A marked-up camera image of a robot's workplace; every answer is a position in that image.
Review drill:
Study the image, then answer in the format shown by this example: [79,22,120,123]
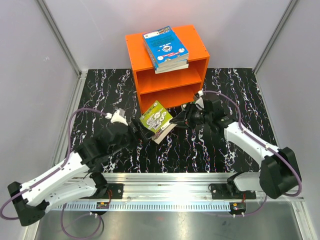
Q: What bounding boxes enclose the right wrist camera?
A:
[193,90,204,110]

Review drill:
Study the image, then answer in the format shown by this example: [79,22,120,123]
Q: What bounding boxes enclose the small circuit board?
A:
[96,202,110,210]
[230,202,247,215]

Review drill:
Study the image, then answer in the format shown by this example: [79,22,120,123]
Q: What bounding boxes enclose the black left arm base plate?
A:
[100,183,124,200]

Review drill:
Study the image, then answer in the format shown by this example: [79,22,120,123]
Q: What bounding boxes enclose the aluminium front rail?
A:
[57,172,305,202]

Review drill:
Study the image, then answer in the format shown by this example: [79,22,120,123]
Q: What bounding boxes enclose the aluminium frame post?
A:
[253,0,300,75]
[35,0,82,78]

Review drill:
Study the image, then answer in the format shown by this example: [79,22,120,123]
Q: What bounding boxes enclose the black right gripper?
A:
[169,102,213,130]

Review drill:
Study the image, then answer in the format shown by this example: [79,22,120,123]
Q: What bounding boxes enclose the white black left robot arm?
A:
[7,119,154,227]

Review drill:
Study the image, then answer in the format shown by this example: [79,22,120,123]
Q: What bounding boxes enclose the dark green book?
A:
[181,101,195,111]

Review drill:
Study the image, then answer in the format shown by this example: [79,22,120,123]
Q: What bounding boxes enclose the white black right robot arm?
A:
[170,100,302,199]

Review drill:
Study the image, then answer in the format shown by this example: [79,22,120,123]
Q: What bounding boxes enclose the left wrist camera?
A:
[105,108,128,126]

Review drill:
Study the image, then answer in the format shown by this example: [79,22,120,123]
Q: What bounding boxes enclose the orange wooden shelf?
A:
[125,25,210,113]

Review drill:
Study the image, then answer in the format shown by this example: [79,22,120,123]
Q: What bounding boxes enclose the white slotted cable duct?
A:
[64,200,231,212]

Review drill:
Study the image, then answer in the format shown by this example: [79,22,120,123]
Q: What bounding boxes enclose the blue back-cover book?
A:
[142,26,189,67]

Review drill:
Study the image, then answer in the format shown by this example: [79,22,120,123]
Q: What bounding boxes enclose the blue 26-Storey Treehouse book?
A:
[144,43,189,70]

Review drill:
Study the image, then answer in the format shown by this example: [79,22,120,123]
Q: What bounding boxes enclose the green 65-Storey Treehouse book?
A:
[140,100,177,144]

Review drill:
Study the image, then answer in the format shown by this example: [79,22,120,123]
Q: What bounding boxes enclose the right aluminium frame post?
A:
[253,0,300,75]

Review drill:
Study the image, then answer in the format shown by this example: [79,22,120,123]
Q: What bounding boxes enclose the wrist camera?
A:
[105,108,128,126]
[193,90,204,110]

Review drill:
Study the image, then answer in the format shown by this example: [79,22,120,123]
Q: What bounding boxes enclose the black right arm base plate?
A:
[208,183,257,200]

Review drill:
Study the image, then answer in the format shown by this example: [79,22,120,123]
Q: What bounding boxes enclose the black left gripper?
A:
[109,117,155,156]

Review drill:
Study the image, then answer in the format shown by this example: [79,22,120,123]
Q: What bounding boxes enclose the left small circuit board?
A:
[96,202,110,210]

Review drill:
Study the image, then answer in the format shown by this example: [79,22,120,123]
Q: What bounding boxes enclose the right small circuit board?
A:
[230,202,247,215]

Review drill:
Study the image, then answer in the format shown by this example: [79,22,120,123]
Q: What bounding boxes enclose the left aluminium frame post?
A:
[35,0,82,78]

